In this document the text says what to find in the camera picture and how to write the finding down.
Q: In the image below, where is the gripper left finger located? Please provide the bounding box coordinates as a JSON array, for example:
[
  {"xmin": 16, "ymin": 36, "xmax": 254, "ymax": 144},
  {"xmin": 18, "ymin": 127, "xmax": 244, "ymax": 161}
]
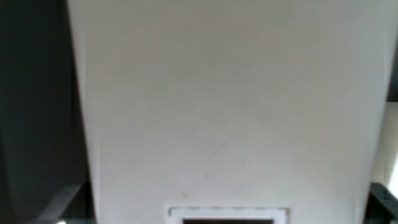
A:
[{"xmin": 32, "ymin": 182, "xmax": 96, "ymax": 224}]

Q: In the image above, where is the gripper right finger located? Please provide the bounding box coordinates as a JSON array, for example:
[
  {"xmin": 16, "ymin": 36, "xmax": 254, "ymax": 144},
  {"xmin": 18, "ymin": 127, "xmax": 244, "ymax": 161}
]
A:
[{"xmin": 363, "ymin": 183, "xmax": 398, "ymax": 224}]

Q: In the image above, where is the white cabinet top block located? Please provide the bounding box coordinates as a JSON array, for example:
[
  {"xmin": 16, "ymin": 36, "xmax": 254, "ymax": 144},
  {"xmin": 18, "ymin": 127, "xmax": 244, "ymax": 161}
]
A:
[{"xmin": 68, "ymin": 0, "xmax": 398, "ymax": 224}]

